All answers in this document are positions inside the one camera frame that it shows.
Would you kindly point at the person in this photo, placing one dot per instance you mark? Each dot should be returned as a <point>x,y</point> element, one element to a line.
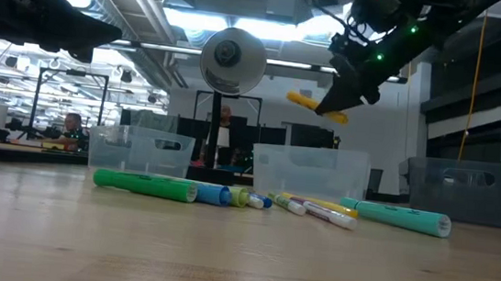
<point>74,130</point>
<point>227,113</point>

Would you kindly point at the blue highlighter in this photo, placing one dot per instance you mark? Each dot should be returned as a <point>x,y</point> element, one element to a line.
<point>213,194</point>

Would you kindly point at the green highlighter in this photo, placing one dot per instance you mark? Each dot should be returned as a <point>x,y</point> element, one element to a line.
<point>145,185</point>

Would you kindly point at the grey plastic bin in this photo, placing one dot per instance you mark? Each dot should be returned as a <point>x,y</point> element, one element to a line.
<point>465,203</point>

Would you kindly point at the clear plastic bin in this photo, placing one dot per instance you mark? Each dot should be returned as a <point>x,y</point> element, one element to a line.
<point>312,174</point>
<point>138,157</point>

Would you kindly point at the orange-yellow highlighter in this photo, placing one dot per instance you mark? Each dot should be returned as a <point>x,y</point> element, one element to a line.
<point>300,100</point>

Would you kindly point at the blue Expo marker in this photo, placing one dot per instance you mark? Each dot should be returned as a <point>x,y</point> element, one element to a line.
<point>266,201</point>

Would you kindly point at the black spotlight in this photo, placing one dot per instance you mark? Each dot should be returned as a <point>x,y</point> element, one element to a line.
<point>126,76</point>

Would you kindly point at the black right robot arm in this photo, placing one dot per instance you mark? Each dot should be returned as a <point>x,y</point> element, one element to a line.
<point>446,21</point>

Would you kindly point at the black table frame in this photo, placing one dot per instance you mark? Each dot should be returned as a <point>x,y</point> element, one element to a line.
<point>23,157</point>

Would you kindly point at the green Expo marker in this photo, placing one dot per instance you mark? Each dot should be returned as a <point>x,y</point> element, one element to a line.
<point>288,205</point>

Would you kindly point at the black metal rig frame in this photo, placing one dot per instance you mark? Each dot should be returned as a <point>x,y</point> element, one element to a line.
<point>72,72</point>
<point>247,97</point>

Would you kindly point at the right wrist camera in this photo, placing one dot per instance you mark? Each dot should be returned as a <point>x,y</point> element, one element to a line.
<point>343,43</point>

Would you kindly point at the teal highlighter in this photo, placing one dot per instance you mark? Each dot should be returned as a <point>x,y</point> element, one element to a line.
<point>400,217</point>

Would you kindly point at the long ceiling light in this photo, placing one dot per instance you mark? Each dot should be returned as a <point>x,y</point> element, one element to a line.
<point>167,48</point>

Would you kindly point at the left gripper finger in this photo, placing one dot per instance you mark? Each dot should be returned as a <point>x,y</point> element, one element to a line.
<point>80,54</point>
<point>81,32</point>

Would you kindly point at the navy Expo marker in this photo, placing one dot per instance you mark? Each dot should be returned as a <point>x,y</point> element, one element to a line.
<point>254,202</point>

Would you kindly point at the grey ceiling box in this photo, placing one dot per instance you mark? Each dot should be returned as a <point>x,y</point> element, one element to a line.
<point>287,3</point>

